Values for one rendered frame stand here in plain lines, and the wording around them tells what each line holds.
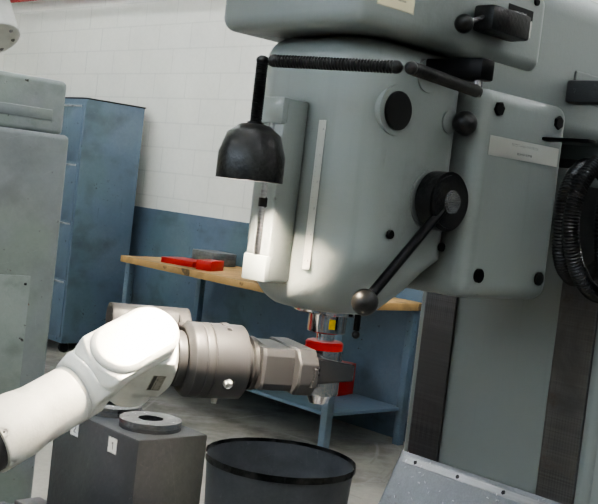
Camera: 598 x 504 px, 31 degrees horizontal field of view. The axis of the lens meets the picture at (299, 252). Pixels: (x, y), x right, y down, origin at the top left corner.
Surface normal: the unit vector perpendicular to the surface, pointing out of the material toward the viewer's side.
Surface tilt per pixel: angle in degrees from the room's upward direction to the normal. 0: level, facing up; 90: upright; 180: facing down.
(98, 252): 90
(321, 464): 86
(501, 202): 90
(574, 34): 90
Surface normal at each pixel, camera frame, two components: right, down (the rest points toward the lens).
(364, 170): 0.26, 0.08
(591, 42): 0.69, 0.11
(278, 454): -0.02, -0.01
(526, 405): -0.72, -0.05
